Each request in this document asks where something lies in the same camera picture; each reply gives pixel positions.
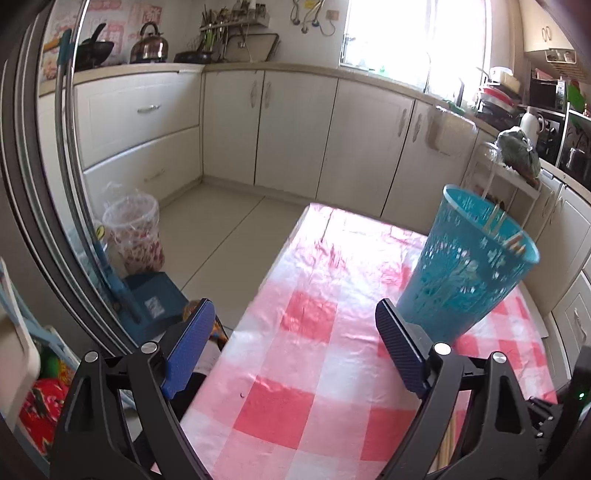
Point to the bundle of wooden chopsticks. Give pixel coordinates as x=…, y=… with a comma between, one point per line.
x=516, y=242

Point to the yellow patterned slipper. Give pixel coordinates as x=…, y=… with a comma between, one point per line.
x=220, y=332

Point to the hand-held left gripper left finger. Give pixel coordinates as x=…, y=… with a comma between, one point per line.
x=189, y=350

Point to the teal and beige shelf unit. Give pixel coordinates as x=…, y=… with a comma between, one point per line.
x=18, y=350

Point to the white rolling cart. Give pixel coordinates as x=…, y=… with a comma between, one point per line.
x=508, y=174

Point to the wall utensil rack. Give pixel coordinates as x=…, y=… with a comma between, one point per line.
x=235, y=21

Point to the steel kettle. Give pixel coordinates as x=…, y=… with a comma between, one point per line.
x=150, y=48

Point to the cream wall cabinet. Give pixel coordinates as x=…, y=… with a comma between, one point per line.
x=545, y=27

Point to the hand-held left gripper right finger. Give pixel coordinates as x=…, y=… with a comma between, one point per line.
x=401, y=346

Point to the red paper wall decoration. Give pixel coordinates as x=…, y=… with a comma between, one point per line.
x=104, y=9

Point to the black frying pan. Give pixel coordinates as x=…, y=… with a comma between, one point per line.
x=194, y=57

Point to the blue dustpan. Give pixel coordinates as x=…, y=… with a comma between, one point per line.
x=152, y=300

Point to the black cooking pot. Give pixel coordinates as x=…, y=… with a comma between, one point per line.
x=579, y=159

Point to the stacked dishes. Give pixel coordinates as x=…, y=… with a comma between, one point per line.
x=496, y=99

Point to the floral lined trash bin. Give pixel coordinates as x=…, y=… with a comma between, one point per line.
x=136, y=240

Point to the red floral cloth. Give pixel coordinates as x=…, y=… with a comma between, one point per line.
x=41, y=406

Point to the white two-drawer cabinet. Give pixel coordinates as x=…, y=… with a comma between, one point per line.
x=138, y=138

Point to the black wok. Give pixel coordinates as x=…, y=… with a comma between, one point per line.
x=94, y=53

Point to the white multi-drawer cabinet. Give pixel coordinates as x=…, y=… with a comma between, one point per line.
x=572, y=295

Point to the wall socket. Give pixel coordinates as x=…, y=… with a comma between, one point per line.
x=331, y=14

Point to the red checkered tablecloth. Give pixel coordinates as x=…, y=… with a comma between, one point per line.
x=323, y=300

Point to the curved steel faucet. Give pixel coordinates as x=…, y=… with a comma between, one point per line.
x=427, y=78

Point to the white thermos jug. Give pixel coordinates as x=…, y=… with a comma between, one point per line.
x=530, y=124

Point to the black microwave oven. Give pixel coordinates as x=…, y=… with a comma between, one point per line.
x=545, y=92

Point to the black water tap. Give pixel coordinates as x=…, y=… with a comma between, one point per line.
x=461, y=92

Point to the white hanging bag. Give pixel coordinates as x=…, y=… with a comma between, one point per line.
x=450, y=134

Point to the leaning cutting board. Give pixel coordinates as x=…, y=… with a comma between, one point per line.
x=258, y=46

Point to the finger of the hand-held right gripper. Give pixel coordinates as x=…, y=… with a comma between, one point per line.
x=547, y=420

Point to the kitchen window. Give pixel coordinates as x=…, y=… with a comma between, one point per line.
x=392, y=32

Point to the grey tied plastic bag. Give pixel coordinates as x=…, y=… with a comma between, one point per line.
x=519, y=154

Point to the white door base cabinets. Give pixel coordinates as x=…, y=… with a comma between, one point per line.
x=295, y=129

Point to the blue perforated plastic basket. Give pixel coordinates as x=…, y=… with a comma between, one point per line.
x=452, y=286

